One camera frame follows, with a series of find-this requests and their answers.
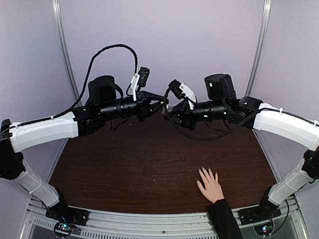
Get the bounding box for aluminium front rail frame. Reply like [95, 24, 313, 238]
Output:
[18, 197, 309, 239]

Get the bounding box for right green circuit board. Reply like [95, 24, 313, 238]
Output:
[254, 222, 274, 237]

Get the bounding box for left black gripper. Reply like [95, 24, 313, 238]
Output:
[100, 91, 169, 122]

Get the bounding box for left black braided cable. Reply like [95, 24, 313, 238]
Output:
[49, 44, 139, 120]

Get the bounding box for left aluminium corner post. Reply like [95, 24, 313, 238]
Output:
[52, 0, 79, 99]

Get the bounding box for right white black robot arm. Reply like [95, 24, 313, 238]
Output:
[164, 74, 319, 220]

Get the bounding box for person's bare hand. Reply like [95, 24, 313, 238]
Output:
[196, 167, 225, 204]

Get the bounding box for black braided cable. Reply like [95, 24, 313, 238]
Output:
[49, 44, 139, 120]
[163, 88, 262, 141]

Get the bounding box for right black braided cable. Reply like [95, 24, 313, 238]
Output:
[163, 88, 262, 141]

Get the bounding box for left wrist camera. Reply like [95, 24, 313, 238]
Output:
[126, 67, 150, 101]

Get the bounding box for aluminium corner post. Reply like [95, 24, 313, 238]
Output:
[52, 0, 79, 99]
[245, 0, 272, 96]

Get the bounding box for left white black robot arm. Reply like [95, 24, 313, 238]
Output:
[0, 74, 168, 221]

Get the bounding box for green circuit board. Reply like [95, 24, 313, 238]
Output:
[53, 222, 76, 238]
[254, 222, 274, 237]

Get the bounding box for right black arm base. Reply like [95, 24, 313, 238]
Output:
[238, 187, 281, 225]

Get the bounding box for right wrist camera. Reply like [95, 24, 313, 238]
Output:
[168, 80, 197, 110]

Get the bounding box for black sleeved forearm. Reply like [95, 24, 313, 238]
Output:
[208, 199, 243, 239]

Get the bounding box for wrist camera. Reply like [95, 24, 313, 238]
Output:
[126, 67, 150, 101]
[168, 80, 197, 110]

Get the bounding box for right aluminium corner post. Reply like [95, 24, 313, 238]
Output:
[245, 0, 272, 96]

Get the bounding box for purple nail polish bottle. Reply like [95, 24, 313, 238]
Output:
[161, 106, 173, 117]

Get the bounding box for left green circuit board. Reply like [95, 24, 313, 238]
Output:
[53, 222, 76, 238]

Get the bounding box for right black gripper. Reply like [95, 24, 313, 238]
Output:
[164, 98, 228, 130]

